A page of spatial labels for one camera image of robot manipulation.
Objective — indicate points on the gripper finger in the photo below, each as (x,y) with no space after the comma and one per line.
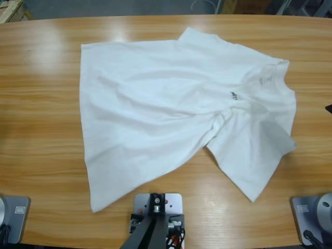
(330,109)

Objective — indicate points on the white t-shirt with small print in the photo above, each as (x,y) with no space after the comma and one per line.
(155,103)

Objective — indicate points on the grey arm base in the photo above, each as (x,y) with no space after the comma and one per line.
(18,220)
(311,215)

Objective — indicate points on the brown cardboard box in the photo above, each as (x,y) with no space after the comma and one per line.
(251,6)

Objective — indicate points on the yellow box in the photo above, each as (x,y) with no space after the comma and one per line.
(230,6)

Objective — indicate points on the black clamp block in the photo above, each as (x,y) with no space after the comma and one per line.
(177,223)

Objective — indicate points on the cardboard boxes stack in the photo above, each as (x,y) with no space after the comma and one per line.
(13,10)

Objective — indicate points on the grey metal frame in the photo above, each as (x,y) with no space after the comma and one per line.
(319,7)

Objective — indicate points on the white mount plate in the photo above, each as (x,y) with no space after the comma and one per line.
(173,203)

